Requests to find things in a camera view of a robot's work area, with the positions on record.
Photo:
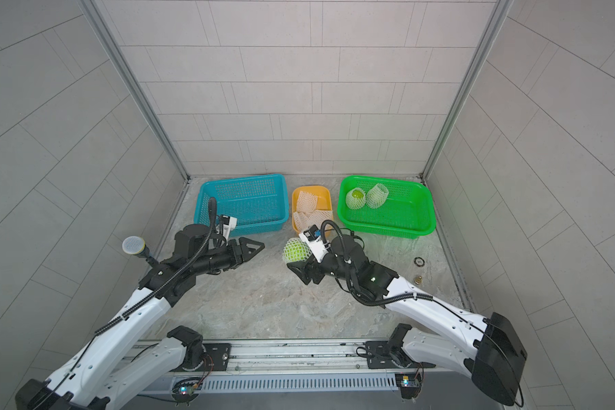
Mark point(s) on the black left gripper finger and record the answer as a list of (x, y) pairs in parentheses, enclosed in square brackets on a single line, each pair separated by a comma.
[(247, 244), (244, 253)]

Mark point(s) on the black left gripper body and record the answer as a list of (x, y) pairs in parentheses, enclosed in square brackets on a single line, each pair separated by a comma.
[(218, 259)]

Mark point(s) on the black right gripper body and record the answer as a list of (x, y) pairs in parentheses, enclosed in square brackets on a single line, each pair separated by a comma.
[(334, 266)]

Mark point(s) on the white foam net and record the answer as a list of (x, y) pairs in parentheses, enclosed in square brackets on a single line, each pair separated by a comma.
[(351, 203), (296, 250), (377, 196)]

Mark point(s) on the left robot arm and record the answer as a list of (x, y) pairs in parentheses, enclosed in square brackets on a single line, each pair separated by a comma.
[(92, 378)]

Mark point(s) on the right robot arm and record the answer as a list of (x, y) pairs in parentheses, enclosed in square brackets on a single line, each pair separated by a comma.
[(488, 350)]

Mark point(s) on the pile of foam nets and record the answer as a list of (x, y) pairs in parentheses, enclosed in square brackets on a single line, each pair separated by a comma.
[(310, 212)]

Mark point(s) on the teal plastic basket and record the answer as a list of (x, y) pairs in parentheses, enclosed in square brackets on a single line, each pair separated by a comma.
[(260, 203)]

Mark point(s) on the yellow plastic tub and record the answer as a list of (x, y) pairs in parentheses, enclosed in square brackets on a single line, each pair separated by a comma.
[(312, 197)]

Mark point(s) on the green plastic basket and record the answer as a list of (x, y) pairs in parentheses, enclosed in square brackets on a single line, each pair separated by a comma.
[(408, 211)]

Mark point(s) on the left circuit board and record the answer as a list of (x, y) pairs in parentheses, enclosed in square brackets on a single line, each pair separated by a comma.
[(186, 390)]

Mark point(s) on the circuit board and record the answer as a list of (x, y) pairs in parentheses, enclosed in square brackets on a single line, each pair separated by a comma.
[(409, 384), (186, 390)]

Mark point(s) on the right circuit board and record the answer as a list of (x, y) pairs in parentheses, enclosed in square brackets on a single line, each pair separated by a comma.
[(409, 384)]

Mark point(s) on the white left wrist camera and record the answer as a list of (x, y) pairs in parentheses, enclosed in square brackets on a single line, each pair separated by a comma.
[(227, 224)]

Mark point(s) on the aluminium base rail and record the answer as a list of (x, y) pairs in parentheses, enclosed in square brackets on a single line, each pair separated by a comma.
[(286, 366)]

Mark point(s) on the aluminium corner post left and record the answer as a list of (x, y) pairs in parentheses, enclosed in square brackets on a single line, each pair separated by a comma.
[(107, 40)]

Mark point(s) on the aluminium corner post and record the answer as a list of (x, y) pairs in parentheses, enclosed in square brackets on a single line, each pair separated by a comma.
[(107, 40), (492, 29)]

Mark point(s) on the aluminium corner post right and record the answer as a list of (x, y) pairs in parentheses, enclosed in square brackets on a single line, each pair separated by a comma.
[(492, 29)]

